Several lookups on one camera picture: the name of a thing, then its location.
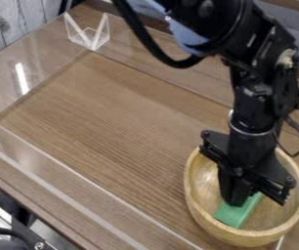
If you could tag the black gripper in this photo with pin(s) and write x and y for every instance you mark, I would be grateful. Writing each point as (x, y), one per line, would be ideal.
(248, 167)

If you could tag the green rectangular block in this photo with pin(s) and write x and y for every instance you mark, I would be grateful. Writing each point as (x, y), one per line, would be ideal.
(235, 216)

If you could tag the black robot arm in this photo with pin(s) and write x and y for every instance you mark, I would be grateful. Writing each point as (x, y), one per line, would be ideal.
(233, 30)

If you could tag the clear acrylic wall panels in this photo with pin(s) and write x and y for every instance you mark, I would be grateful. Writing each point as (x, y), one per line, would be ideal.
(97, 128)

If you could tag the black table leg bracket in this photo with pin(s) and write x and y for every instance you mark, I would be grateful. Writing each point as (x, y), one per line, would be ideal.
(16, 235)

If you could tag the clear acrylic corner bracket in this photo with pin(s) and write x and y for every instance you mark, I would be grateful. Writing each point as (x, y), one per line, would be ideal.
(89, 38)

